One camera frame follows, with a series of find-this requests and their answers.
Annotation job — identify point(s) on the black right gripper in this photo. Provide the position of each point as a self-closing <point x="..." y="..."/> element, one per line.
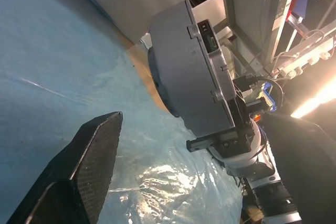
<point x="231" y="144"/>

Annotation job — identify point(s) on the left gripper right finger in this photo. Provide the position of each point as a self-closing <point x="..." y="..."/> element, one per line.
<point x="309" y="169"/>

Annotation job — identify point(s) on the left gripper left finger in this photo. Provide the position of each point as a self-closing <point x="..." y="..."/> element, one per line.
<point x="78" y="171"/>

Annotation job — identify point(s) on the grey motor lid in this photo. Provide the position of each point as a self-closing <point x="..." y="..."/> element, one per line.
<point x="210" y="58"/>

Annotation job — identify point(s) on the grey motor housing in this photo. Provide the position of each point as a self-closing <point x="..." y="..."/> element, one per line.
<point x="173" y="64"/>

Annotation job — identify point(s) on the blue pin connector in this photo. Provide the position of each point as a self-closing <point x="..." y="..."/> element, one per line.
<point x="269" y="98"/>

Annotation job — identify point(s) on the white power strip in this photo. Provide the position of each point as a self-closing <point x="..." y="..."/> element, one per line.
<point x="309" y="53"/>

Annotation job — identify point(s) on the brown cardboard sheet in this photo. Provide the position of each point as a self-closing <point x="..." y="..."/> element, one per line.
<point x="140" y="61"/>

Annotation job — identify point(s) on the blue plastic table cover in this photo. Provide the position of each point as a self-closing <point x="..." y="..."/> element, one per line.
<point x="52" y="51"/>

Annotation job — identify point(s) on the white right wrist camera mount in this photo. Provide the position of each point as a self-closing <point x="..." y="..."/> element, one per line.
<point x="236" y="162"/>

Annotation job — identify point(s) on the metal upright post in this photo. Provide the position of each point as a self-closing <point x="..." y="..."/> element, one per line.
<point x="227" y="3"/>

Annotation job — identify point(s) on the aluminium profile post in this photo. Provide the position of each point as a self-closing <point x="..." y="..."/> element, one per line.
<point x="284" y="11"/>

